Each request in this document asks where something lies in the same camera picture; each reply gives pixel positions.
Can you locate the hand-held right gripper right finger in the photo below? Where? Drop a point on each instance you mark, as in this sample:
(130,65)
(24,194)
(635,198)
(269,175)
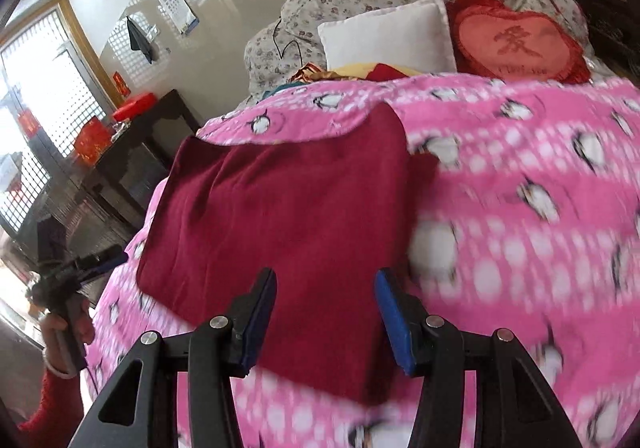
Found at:
(392,323)

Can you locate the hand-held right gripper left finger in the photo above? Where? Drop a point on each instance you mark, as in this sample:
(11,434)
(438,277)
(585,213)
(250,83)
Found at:
(257,323)

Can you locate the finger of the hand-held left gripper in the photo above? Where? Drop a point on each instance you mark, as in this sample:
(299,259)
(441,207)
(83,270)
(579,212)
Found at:
(107,265)

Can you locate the dark red sweater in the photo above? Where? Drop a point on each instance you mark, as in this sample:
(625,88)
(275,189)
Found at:
(300,208)

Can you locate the person's left forearm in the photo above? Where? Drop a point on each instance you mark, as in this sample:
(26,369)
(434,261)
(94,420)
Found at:
(55,408)

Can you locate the person's left hand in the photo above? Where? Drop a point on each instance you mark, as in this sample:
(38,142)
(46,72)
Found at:
(52,335)

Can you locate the dark wooden side table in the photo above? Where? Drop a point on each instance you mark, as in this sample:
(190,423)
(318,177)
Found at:
(140,152)

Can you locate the red gift bag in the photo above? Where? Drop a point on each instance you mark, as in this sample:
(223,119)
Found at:
(91,140)

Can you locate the pink penguin print blanket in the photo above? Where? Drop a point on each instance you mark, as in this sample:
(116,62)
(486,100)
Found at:
(525,238)

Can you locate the red box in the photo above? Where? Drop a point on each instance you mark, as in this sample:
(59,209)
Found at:
(135,105)

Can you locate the lattice window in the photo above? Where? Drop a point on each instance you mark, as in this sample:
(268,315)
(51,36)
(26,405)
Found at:
(50,77)

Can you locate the dark hanging cloth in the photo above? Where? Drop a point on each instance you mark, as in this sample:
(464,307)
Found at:
(139,37)

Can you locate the yellow and red patterned cloth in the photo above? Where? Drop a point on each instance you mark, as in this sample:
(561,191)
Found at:
(360,70)

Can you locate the white pillow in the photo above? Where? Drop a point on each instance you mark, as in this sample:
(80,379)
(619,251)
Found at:
(390,37)

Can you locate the red heart-shaped pillow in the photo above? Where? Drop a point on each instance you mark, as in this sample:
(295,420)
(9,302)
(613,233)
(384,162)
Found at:
(520,42)

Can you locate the dark carved wooden cabinet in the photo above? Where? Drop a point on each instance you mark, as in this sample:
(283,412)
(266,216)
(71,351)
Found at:
(605,17)

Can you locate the red wall sticker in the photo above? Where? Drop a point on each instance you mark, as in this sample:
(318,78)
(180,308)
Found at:
(121,83)

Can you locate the wall calendar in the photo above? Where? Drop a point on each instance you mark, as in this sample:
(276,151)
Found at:
(172,2)

